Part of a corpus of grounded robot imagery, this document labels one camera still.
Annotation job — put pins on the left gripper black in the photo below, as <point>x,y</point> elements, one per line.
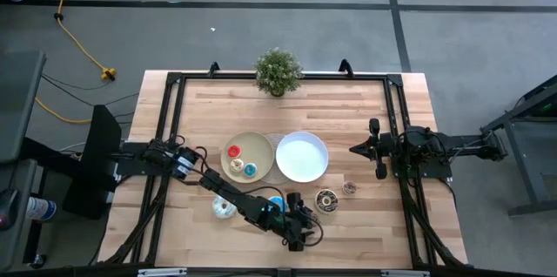
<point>296,224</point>

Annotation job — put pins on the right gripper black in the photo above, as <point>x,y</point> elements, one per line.
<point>383,146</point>

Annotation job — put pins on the large blue glazed donut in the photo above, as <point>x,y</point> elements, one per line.
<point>282,202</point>

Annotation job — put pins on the small teal sprinkled donut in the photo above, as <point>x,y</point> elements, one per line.
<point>246,167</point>

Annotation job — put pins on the large white glazed donut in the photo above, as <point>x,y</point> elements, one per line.
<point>217,209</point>

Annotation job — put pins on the small cream glazed donut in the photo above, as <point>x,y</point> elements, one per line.
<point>233,163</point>

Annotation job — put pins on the small pink sprinkled donut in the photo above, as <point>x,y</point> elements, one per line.
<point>230,149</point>

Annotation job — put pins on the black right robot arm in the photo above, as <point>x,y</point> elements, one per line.
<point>461,144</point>

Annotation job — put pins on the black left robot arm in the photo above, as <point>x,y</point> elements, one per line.
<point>243,203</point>

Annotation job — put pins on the large chocolate glazed donut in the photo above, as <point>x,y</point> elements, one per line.
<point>319,202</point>

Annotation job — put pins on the white round plate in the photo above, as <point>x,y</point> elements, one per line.
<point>302,157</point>

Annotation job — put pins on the beige round plate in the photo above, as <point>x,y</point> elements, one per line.
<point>264,169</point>

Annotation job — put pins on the green potted plant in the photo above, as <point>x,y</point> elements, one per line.
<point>278,72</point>

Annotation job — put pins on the grey metal stand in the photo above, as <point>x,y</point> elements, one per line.
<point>535,206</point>

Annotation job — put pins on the black flat panel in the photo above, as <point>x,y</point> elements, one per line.
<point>95,181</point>

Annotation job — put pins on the white bottle blue label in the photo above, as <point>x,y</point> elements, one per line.
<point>41,209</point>

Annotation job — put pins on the grey desk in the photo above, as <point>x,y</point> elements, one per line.
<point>13,246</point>
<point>17,103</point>

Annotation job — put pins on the black round device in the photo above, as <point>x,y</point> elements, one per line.
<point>8,207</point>

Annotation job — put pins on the black table-level camera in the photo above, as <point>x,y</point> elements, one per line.
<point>283,273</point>

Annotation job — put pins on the silver metal bracket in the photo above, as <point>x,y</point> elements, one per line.
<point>404,273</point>
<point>161,272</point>

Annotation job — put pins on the black metal table frame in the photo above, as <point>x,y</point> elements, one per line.
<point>217,76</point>

